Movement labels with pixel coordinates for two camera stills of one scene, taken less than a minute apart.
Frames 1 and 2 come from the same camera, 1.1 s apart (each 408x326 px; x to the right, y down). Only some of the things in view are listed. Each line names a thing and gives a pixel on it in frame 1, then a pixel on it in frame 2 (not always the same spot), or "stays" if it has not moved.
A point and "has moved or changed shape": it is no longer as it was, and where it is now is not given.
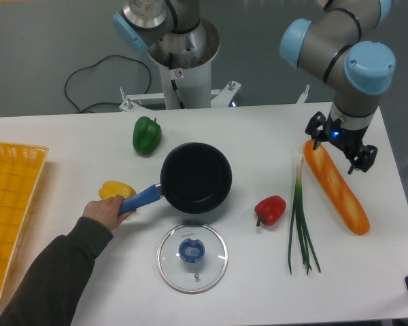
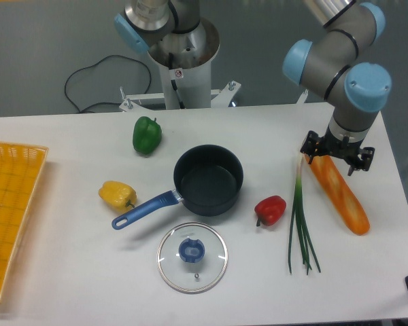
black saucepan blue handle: (195, 178) has moved or changed shape
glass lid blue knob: (192, 258) stays
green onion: (299, 219) stays
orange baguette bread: (336, 188) stays
